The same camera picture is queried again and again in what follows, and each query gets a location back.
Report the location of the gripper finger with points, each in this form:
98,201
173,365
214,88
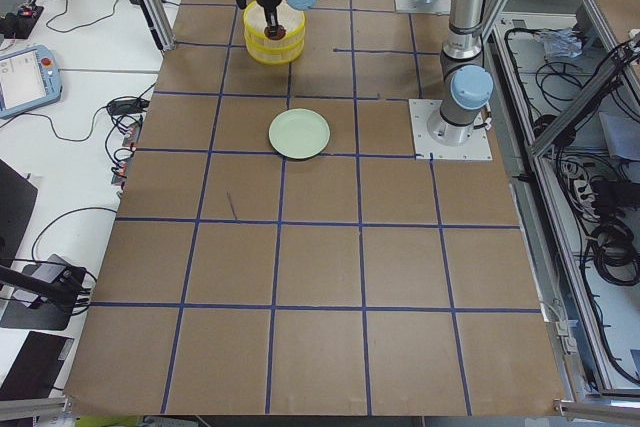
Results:
274,22
268,21

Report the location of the brown steamed bun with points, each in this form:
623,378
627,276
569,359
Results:
276,36

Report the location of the yellow bamboo steamer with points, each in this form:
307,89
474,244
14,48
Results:
292,21
274,55

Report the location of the light green plate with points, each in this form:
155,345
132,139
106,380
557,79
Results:
299,133

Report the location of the teach pendant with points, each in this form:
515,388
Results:
30,79

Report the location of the black laptop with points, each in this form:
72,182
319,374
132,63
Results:
17,202

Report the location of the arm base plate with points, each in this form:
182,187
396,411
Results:
432,7
434,139

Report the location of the black camera stand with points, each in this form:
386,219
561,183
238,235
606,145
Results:
45,294

